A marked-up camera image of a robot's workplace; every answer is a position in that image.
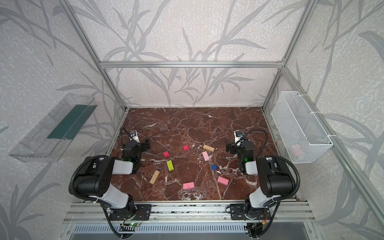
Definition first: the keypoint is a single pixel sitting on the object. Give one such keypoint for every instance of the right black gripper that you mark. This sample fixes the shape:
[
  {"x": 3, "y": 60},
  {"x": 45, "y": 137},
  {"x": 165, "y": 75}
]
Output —
[{"x": 235, "y": 147}]

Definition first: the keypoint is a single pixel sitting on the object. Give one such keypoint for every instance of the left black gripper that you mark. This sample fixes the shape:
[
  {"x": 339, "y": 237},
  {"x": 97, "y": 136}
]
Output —
[{"x": 139, "y": 147}]

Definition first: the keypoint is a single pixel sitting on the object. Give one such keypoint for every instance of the natural wood block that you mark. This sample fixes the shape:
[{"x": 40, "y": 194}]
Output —
[
  {"x": 154, "y": 177},
  {"x": 208, "y": 148}
]

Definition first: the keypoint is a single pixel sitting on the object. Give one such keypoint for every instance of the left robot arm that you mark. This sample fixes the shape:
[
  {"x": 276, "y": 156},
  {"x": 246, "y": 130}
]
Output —
[{"x": 91, "y": 181}]

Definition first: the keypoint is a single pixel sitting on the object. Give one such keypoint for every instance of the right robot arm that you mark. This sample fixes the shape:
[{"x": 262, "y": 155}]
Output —
[{"x": 278, "y": 178}]

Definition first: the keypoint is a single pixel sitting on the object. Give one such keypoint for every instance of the light pink long block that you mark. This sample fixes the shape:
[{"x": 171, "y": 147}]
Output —
[{"x": 205, "y": 156}]

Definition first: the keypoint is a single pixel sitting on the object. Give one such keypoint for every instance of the lime green block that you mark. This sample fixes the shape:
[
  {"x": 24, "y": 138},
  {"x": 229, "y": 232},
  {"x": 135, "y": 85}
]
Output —
[{"x": 170, "y": 165}]

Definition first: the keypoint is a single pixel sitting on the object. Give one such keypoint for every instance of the magenta cube on left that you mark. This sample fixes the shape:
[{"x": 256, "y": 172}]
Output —
[{"x": 166, "y": 154}]

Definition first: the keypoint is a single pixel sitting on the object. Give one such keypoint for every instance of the pink item in basket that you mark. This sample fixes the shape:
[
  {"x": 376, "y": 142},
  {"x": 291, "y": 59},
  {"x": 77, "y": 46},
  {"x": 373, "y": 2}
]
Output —
[{"x": 297, "y": 151}]

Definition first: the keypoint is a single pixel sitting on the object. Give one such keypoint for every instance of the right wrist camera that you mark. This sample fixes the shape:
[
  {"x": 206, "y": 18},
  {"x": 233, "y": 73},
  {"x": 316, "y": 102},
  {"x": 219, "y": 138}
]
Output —
[{"x": 238, "y": 135}]

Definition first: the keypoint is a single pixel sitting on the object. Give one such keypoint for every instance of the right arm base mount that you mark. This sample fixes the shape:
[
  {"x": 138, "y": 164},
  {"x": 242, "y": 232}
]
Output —
[{"x": 245, "y": 212}]

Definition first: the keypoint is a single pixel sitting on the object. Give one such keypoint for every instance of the white wire basket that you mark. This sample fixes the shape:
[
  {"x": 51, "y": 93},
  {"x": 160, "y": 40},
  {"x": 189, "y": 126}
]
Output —
[{"x": 298, "y": 125}]

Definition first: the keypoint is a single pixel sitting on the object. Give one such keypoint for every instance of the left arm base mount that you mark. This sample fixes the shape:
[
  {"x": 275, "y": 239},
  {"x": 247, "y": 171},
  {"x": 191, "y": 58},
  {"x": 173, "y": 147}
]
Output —
[{"x": 140, "y": 212}]

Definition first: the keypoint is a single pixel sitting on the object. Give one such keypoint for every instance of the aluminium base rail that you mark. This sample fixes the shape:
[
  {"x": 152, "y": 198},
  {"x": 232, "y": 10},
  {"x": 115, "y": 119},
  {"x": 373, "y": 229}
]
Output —
[{"x": 189, "y": 212}]

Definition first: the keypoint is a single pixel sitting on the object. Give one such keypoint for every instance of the clear plastic wall tray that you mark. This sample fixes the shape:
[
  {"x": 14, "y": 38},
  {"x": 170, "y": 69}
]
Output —
[{"x": 50, "y": 138}]

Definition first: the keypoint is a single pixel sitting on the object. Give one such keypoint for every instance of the aluminium frame crossbar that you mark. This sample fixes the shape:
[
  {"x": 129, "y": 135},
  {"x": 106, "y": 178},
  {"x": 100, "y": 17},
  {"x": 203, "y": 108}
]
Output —
[{"x": 188, "y": 64}]

